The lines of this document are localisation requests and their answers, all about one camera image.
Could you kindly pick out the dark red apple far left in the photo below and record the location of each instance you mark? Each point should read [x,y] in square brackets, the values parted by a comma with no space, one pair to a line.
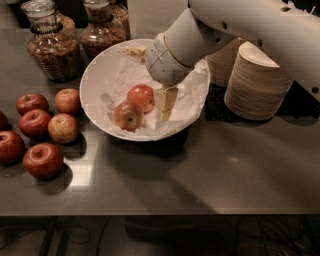
[12,147]

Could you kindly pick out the dark red apple left edge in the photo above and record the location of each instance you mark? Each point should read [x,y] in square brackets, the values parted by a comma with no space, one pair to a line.
[3,121]

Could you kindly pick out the red apple in bowl front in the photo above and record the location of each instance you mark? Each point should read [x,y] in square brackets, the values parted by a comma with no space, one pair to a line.
[128,116]

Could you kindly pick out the dark red apple middle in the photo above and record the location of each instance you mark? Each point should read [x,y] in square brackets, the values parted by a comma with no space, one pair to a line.
[34,124]

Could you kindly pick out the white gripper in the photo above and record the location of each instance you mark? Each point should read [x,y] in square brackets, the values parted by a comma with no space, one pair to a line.
[162,65]

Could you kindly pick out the large white bowl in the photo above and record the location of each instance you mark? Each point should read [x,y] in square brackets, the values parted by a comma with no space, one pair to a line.
[96,93]

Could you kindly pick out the rear stack paper bowls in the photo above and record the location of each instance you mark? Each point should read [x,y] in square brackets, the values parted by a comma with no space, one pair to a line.
[221,62]

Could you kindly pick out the glass granola jar left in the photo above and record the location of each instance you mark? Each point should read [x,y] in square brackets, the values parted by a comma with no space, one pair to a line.
[54,50]

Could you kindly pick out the glass jar behind left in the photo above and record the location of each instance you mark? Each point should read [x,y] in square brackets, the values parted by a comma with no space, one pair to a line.
[67,23]

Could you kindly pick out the glass granola jar right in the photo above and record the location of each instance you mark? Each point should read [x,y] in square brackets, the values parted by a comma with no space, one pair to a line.
[103,29]

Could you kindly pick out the glass granola jar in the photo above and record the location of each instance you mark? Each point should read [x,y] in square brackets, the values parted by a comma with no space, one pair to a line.
[54,50]
[103,29]

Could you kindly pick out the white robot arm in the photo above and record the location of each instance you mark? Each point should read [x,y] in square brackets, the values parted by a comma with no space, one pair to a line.
[286,34]

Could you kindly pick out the dark red apple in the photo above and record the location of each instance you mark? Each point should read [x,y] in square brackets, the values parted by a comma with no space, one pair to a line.
[12,147]
[34,124]
[28,102]

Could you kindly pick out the front stack paper bowls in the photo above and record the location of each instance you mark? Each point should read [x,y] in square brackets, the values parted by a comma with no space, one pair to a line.
[257,85]

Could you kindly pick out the dark red apple top left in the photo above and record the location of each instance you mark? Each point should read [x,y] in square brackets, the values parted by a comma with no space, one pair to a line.
[28,102]

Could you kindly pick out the stack paper bowls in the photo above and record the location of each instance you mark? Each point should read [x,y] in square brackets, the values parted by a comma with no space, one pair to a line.
[221,62]
[257,85]

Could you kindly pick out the yellowish apple middle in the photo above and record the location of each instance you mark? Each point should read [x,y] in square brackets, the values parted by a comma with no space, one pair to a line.
[63,128]

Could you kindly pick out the white crumpled paper liner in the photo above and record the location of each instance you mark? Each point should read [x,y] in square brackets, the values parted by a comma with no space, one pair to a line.
[190,96]

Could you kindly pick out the glass jar behind right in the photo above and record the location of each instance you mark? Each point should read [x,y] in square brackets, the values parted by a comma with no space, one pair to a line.
[120,13]

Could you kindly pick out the yellowish red apple top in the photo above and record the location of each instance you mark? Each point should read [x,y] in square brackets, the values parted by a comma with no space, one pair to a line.
[68,101]

